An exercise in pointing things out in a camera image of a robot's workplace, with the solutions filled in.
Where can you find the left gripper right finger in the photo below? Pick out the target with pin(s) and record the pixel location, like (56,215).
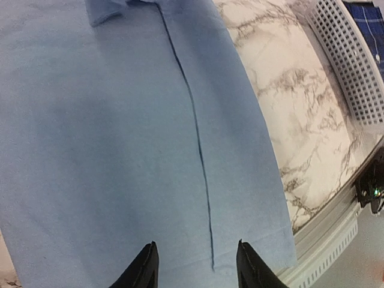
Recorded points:
(252,271)

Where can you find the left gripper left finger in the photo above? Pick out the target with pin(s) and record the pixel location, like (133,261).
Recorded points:
(142,271)

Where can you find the light blue long sleeve shirt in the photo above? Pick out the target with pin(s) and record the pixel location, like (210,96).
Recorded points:
(130,122)

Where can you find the white plastic basket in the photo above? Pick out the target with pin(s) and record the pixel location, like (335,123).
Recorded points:
(351,59)

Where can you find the blue plaid shirt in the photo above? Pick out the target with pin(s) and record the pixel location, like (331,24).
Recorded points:
(369,20)

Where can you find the aluminium front frame rail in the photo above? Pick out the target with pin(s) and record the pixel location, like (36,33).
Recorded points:
(324,238)

